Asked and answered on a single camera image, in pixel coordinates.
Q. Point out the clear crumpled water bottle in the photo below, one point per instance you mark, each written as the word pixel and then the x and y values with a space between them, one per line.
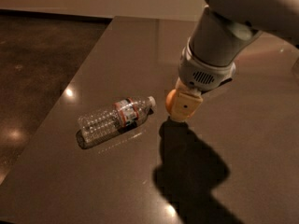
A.
pixel 109 122

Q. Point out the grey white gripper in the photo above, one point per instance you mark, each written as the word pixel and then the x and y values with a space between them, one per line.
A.
pixel 202 74

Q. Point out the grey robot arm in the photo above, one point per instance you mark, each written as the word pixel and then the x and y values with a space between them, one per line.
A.
pixel 225 28

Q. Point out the orange fruit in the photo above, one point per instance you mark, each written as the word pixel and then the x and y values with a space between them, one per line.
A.
pixel 170 100

